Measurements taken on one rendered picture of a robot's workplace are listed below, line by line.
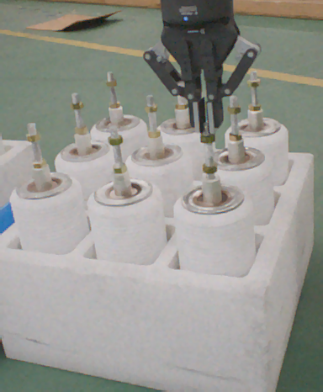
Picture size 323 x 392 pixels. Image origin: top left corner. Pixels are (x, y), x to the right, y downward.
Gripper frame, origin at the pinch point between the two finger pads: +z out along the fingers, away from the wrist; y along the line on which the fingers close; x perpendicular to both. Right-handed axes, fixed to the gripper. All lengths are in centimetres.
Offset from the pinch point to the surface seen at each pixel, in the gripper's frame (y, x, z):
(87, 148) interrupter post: -22.8, 11.0, 9.7
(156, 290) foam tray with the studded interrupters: -5.4, -7.8, 19.2
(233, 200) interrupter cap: 2.6, -0.6, 10.3
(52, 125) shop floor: -78, 84, 36
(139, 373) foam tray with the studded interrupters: -9.6, -7.9, 33.3
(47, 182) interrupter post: -22.7, -0.6, 9.6
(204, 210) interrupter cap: 0.1, -3.6, 10.2
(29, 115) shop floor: -92, 93, 36
